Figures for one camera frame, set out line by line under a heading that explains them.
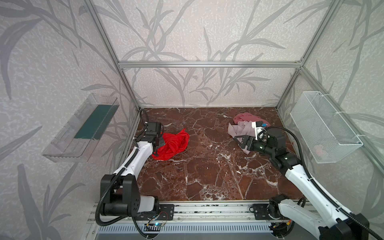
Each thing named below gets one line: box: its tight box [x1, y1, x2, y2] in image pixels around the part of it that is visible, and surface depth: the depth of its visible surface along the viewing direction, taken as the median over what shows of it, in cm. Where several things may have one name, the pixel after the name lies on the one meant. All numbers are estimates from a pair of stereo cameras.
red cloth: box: [152, 128, 190, 161], surface depth 91 cm
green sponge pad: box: [74, 104, 120, 140], surface depth 70 cm
